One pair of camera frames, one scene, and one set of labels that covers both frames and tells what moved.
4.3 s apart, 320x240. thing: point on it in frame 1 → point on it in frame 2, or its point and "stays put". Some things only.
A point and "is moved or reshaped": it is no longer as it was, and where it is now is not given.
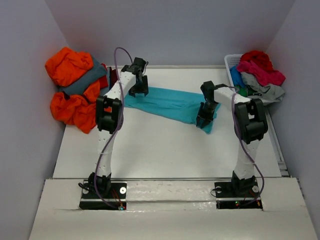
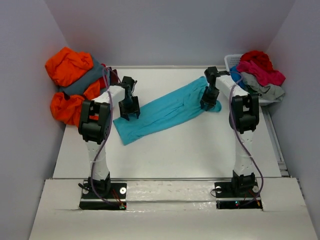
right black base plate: [238, 195] stays put
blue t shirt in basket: [236, 76] stays put
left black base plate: [104, 195] stays put
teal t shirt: [183, 106] is moved or reshaped
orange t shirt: [63, 64] stays put
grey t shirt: [269, 91] stays put
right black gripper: [201, 115] → [205, 99]
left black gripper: [143, 89] → [135, 110]
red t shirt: [259, 57] stays put
